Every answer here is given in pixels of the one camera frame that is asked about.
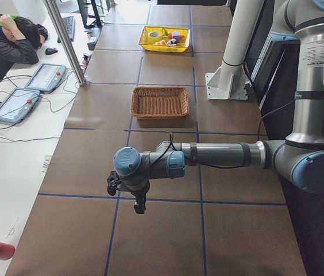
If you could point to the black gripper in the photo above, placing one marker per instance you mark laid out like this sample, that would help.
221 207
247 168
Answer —
139 194

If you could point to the yellow tape roll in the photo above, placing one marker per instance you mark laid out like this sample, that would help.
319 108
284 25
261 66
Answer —
153 37

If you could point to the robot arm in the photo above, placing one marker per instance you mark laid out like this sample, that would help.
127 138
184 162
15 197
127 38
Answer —
299 157

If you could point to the brown wicker basket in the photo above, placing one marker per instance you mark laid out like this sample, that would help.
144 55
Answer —
158 102

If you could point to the yellow plastic basket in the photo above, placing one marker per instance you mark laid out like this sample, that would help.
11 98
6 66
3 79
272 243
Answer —
182 44

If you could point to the lower teach pendant tablet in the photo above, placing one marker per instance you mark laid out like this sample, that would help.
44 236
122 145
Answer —
18 104

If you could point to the teach pendant tablet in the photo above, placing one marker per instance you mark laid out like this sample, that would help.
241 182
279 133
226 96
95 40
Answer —
18 104
46 78

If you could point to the upper teach pendant tablet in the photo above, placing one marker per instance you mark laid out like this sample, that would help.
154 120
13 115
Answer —
46 78

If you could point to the toy croissant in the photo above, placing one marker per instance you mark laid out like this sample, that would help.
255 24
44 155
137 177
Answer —
161 42

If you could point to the white black toy figure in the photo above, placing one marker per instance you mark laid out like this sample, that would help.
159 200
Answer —
171 42

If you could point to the orange toy carrot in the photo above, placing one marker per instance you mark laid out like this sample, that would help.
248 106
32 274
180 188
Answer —
170 34

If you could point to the purple cube block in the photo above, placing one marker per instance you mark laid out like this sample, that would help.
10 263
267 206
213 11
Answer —
175 35

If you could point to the black computer mouse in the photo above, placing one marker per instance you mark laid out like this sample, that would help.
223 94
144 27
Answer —
50 51

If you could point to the black keyboard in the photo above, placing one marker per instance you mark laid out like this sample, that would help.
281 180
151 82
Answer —
69 24

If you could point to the person in black jacket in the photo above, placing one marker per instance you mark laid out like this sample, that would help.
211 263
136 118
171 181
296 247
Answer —
20 39

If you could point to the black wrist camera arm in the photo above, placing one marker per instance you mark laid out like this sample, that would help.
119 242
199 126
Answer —
113 183

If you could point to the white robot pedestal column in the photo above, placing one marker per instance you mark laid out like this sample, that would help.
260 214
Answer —
229 80

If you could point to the aluminium frame post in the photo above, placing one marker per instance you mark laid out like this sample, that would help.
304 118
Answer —
65 40

